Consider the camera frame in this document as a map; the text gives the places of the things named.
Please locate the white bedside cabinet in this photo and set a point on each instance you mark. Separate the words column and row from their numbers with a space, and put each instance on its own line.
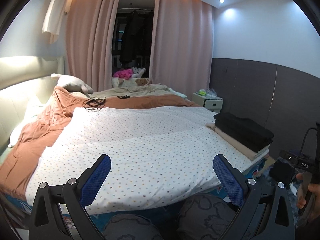
column 214, row 104

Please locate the knee grey pants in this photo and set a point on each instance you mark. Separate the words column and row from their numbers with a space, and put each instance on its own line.
column 204, row 216
column 128, row 226

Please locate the folded black garment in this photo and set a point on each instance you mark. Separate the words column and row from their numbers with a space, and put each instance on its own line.
column 254, row 139

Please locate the brown white plush dog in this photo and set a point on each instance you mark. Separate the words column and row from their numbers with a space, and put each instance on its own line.
column 118, row 82

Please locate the right pink curtain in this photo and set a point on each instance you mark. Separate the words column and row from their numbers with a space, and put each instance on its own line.
column 182, row 45

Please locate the left pink curtain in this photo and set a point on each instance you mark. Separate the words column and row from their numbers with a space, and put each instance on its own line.
column 89, row 36

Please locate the right hand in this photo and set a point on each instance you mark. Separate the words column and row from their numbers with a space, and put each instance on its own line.
column 304, row 189

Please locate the small black item on quilt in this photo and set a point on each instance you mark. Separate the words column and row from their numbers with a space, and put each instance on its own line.
column 123, row 97

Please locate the pink plush toy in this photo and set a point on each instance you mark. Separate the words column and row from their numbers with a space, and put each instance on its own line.
column 124, row 74

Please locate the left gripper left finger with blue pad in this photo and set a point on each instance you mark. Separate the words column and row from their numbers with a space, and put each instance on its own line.
column 91, row 180

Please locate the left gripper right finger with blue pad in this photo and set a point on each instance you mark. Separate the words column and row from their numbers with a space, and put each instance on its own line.
column 231, row 179

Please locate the left knee grey pants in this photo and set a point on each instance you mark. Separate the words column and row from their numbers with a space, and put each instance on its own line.
column 128, row 226

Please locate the cream padded headboard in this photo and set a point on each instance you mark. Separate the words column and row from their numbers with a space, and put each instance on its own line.
column 24, row 80

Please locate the orange brown quilt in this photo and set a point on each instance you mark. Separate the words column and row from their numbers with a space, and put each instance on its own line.
column 21, row 162

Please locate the folded beige garment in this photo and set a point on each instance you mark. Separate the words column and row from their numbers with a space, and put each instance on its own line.
column 250, row 154

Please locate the beige blanket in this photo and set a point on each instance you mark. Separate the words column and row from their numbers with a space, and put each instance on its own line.
column 138, row 91

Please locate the green item on cabinet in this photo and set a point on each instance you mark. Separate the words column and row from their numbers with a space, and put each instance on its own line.
column 201, row 92

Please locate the white dotted bed sheet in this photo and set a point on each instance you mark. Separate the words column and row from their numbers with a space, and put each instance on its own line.
column 159, row 156

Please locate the pink curtain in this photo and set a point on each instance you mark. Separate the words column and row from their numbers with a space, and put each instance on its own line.
column 182, row 45
column 89, row 36

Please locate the white plush toy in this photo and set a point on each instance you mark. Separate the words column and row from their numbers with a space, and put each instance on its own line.
column 71, row 83

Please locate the right knee grey pants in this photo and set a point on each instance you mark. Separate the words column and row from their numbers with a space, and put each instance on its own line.
column 204, row 216

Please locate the black shirt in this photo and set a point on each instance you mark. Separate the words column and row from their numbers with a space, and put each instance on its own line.
column 245, row 125

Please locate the white pillow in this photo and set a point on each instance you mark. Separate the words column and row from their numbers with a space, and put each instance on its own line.
column 33, row 109

